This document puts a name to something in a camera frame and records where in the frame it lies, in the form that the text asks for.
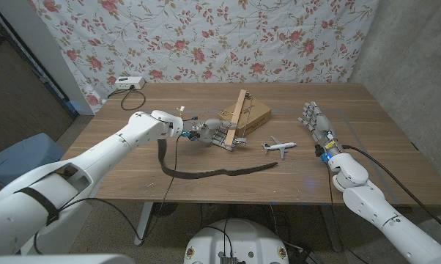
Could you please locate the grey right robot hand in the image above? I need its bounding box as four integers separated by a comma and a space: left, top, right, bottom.
297, 101, 344, 159

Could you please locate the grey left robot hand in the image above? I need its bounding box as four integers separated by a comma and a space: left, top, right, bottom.
183, 117, 240, 152

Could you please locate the wooden hanger with metal clips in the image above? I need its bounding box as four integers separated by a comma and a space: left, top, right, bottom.
223, 89, 253, 152

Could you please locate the dark brown leather belt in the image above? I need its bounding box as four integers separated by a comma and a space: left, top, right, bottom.
157, 139, 279, 180

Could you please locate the brown cardboard package box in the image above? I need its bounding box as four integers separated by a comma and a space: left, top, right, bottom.
217, 97, 273, 138

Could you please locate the white toy airplane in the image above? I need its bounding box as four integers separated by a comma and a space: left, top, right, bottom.
261, 136, 297, 160

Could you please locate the floral backdrop cloth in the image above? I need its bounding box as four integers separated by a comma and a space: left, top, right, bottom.
26, 0, 381, 107

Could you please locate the white power strip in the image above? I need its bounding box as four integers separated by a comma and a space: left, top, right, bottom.
114, 76, 146, 90

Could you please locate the grey table leg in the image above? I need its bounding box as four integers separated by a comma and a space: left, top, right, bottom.
319, 205, 343, 253

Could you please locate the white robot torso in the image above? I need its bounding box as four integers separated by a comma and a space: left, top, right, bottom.
183, 218, 290, 264

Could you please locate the white table leg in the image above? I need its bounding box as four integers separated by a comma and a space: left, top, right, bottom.
133, 201, 154, 246

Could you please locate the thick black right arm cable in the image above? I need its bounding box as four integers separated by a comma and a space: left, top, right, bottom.
341, 144, 441, 238

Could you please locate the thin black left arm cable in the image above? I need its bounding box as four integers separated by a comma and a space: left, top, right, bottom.
57, 133, 183, 243

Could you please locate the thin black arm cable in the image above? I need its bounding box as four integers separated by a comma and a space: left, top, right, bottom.
325, 161, 370, 264
57, 133, 183, 243

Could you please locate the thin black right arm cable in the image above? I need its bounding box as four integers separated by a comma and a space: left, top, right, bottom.
325, 161, 370, 264

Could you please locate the black power strip cable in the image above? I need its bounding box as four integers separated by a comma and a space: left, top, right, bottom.
108, 86, 147, 111

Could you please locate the black torso cable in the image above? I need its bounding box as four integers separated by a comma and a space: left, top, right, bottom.
204, 218, 233, 257

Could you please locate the white door frame post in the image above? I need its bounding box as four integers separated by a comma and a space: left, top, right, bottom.
0, 0, 95, 115

